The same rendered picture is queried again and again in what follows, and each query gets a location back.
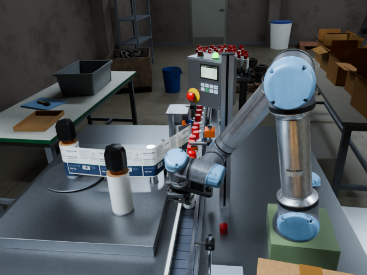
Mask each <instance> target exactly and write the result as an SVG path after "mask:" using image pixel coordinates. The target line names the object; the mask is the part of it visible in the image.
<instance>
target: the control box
mask: <svg viewBox="0 0 367 275"><path fill-rule="evenodd" d="M197 55H198V54H195V55H191V56H188V57H187V66H188V92H193V93H195V95H196V97H195V100H194V101H189V103H193V104H197V105H201V106H205V107H209V108H212V109H216V110H221V55H218V56H219V59H212V53H204V57H197ZM201 63H203V64H210V65H217V66H218V81H214V80H208V79H202V78H200V64H201ZM236 70H237V57H234V82H233V105H235V101H236ZM200 81H201V82H206V83H211V84H215V85H219V95H215V94H210V93H205V92H201V91H200Z"/></svg>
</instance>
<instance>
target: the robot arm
mask: <svg viewBox="0 0 367 275"><path fill-rule="evenodd" d="M315 87H316V77H315V65H314V62H313V60H312V58H311V56H310V55H309V54H308V53H306V52H305V51H303V50H299V49H288V50H285V51H282V52H281V53H280V54H278V55H277V56H276V57H275V58H274V60H273V62H272V64H271V66H270V67H269V69H268V71H267V72H266V73H265V75H264V76H263V77H262V84H261V85H260V86H259V87H258V88H257V90H256V91H255V92H254V94H253V95H251V97H250V98H249V99H248V101H247V102H246V103H245V104H244V105H243V107H242V108H241V109H240V110H239V111H238V113H237V114H236V115H235V116H234V117H233V119H232V120H231V121H230V122H229V123H228V125H227V126H226V127H225V128H224V129H223V130H222V132H221V133H220V134H219V136H218V137H217V138H216V139H215V140H214V141H213V142H212V143H211V144H210V145H209V146H208V149H207V150H206V152H205V154H204V155H203V157H202V159H201V160H200V159H196V158H192V157H188V155H187V154H186V152H185V151H184V150H182V149H180V148H173V149H171V150H170V151H168V152H167V153H166V155H165V158H164V161H165V168H166V170H167V173H168V174H167V179H166V185H168V186H167V187H168V188H167V192H168V194H167V195H168V199H169V200H174V201H175V202H176V203H180V204H186V205H190V204H191V193H193V194H197V195H201V196H204V197H207V198H210V197H212V194H213V187H214V188H220V187H221V186H222V184H223V181H224V177H225V174H226V168H225V166H223V164H224V162H225V161H226V160H227V158H228V157H229V156H230V155H231V154H232V153H233V152H234V151H235V150H236V149H237V147H238V146H239V145H240V144H241V143H242V142H243V141H244V140H245V139H246V138H247V137H248V135H249V134H250V133H251V132H252V131H253V130H254V128H255V127H256V126H257V125H259V123H260V122H261V121H262V120H263V119H264V117H265V116H266V115H267V114H268V113H269V112H270V113H272V114H273V115H274V116H275V119H276V132H277V145H278V153H279V166H280V179H281V189H279V191H278V192H277V209H278V210H277V211H276V213H275V214H274V217H273V222H272V226H273V229H274V231H275V232H276V233H277V234H278V235H279V236H280V237H282V238H284V239H286V240H288V241H291V242H296V243H304V242H308V241H310V240H312V239H314V238H315V237H316V236H317V235H318V233H319V229H320V223H319V200H318V194H319V187H320V186H321V179H320V177H319V175H317V174H316V173H314V172H312V164H311V136H310V113H311V112H312V111H313V110H314V109H315V107H316V94H315Z"/></svg>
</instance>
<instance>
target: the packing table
mask: <svg viewBox="0 0 367 275"><path fill-rule="evenodd" d="M312 60H313V62H314V65H315V77H316V87H317V89H318V90H319V92H320V93H321V95H322V97H323V98H324V100H325V101H316V104H324V106H325V107H326V109H327V110H328V112H329V114H330V115H331V117H332V119H333V120H334V122H335V123H336V125H337V127H338V128H339V130H340V131H341V133H342V136H341V141H340V146H339V151H338V157H337V160H336V166H335V171H334V177H333V182H332V190H333V192H334V194H335V196H336V198H338V194H339V189H341V190H356V191H365V192H367V186H365V185H356V184H341V179H342V174H343V171H344V166H345V161H346V156H347V151H348V146H350V148H351V149H352V151H353V152H354V154H355V155H356V157H357V159H358V160H359V162H360V163H361V165H362V167H363V168H364V170H365V172H366V173H367V163H366V161H365V160H364V158H363V157H362V155H361V154H360V152H359V151H358V149H357V148H356V146H355V144H354V143H353V141H352V140H351V132H352V131H367V119H366V118H365V117H364V116H363V115H361V114H360V113H359V112H358V111H357V110H356V109H355V108H354V107H352V106H351V105H350V102H351V97H352V96H351V95H350V94H349V93H348V92H347V91H346V90H345V89H344V88H345V86H335V85H334V84H333V83H332V82H331V81H330V80H329V79H328V78H327V77H326V74H327V73H326V72H325V71H324V70H323V69H322V68H320V67H319V66H320V64H319V63H318V62H317V61H316V60H315V58H312Z"/></svg>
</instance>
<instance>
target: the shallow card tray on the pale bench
mask: <svg viewBox="0 0 367 275"><path fill-rule="evenodd" d="M63 115H64V110H41V111H35V112H33V113H32V114H30V115H29V116H28V117H26V118H25V119H23V120H22V121H21V122H19V123H18V124H17V125H15V126H14V127H13V130H14V131H47V130H48V129H49V128H50V127H51V126H52V125H53V124H54V123H56V122H57V121H58V120H59V119H60V118H61V117H62V116H63Z"/></svg>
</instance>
